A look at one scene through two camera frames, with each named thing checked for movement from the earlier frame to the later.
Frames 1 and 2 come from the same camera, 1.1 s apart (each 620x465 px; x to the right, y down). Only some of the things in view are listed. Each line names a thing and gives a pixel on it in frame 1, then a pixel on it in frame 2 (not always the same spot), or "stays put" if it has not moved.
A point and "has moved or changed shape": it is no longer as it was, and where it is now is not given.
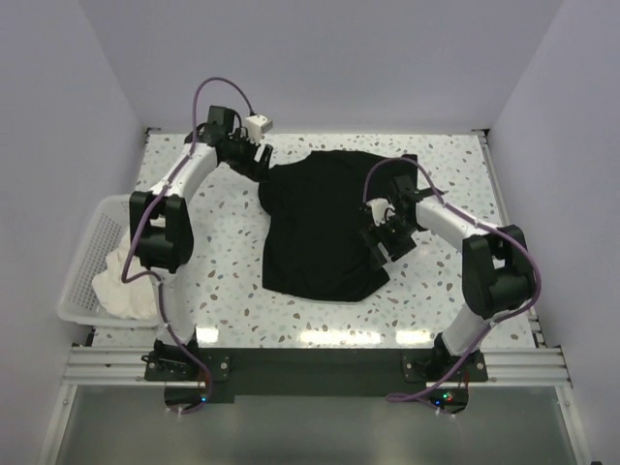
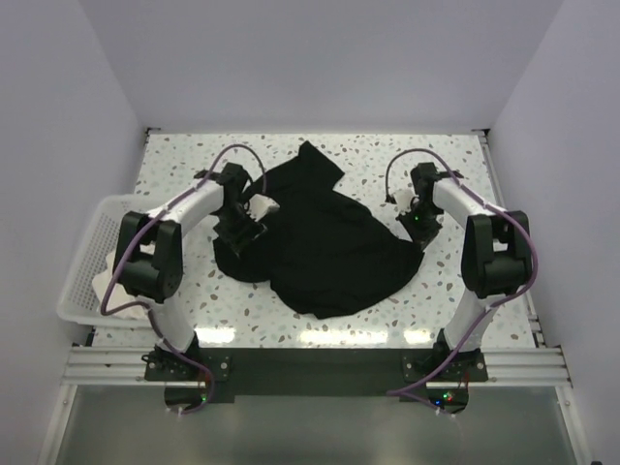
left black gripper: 253,168 to 239,239
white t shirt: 135,298 stays put
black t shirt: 311,209 has moved or changed shape
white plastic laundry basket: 79,303 stays put
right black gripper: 395,251 to 421,237
